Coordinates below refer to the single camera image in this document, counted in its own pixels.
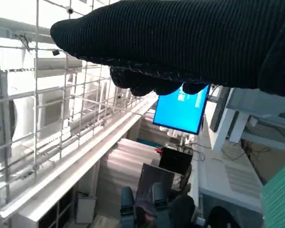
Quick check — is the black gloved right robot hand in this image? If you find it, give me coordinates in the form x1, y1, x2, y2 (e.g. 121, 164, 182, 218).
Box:
49, 0, 285, 99

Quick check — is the blue computer monitor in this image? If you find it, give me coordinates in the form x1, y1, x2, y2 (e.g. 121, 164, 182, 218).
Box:
152, 83, 211, 135

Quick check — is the black equipment box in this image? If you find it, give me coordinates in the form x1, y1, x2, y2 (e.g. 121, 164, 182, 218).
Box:
158, 146, 193, 176

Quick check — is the white desk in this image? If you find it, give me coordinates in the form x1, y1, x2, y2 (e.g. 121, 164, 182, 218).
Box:
197, 133, 266, 221

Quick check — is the dark grey panel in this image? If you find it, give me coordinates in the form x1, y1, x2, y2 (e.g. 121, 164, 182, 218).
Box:
135, 163, 175, 216

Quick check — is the green cutting mat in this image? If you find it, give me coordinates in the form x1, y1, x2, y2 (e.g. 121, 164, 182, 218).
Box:
261, 156, 285, 228

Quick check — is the white wire grid panel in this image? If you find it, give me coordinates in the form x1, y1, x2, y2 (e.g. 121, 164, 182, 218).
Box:
0, 0, 159, 202

